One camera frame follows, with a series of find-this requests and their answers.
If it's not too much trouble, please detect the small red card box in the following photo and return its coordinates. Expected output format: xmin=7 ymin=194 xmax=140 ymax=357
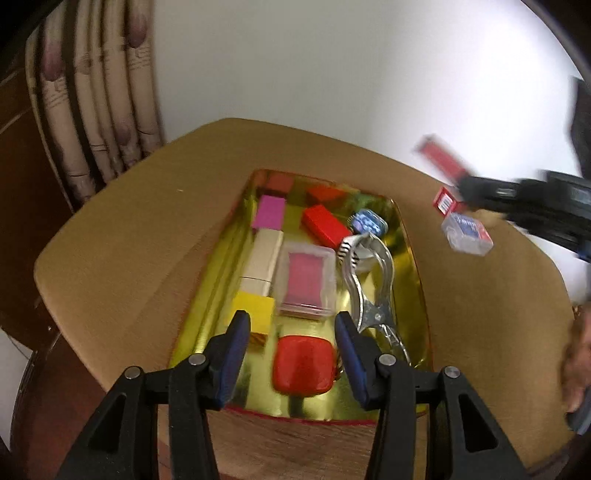
xmin=433 ymin=187 xmax=459 ymax=217
xmin=416 ymin=135 xmax=472 ymax=184

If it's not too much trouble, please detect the red rounded case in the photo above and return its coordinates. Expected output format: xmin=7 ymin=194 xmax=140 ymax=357
xmin=273 ymin=335 xmax=337 ymax=397

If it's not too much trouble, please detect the red rectangular block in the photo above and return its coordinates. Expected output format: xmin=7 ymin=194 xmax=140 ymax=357
xmin=301 ymin=204 xmax=352 ymax=250

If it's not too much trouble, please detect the person's right hand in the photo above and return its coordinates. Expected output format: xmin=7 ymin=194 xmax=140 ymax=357
xmin=560 ymin=302 xmax=591 ymax=413

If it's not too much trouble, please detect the clear box with blue cards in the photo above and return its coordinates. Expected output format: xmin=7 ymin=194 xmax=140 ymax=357
xmin=442 ymin=212 xmax=494 ymax=256

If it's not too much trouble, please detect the yellow striped cube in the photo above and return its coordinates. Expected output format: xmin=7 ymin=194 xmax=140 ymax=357
xmin=230 ymin=291 xmax=276 ymax=346

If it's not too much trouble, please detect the cream rectangular block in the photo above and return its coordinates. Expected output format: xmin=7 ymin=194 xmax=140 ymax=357
xmin=239 ymin=229 xmax=283 ymax=297

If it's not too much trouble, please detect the clear box with pink cards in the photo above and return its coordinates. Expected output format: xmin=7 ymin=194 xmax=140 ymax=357
xmin=271 ymin=241 xmax=337 ymax=320

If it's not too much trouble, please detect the blue patterned round block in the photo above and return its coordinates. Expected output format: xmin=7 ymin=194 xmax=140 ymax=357
xmin=349 ymin=209 xmax=389 ymax=237

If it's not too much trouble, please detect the white black striped cube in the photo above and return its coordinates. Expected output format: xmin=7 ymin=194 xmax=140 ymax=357
xmin=337 ymin=235 xmax=377 ymax=274

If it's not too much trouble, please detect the red gold tin box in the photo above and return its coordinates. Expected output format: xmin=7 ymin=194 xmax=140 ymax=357
xmin=170 ymin=170 xmax=432 ymax=424

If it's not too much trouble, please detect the pink rectangular block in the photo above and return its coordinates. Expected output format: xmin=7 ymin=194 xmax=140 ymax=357
xmin=252 ymin=195 xmax=287 ymax=231

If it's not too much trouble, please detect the brown wooden door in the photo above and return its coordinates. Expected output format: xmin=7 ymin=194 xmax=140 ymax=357
xmin=1 ymin=51 xmax=71 ymax=350

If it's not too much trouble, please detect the beige patterned curtain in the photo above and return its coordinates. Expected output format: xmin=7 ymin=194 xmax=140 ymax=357
xmin=25 ymin=0 xmax=163 ymax=210

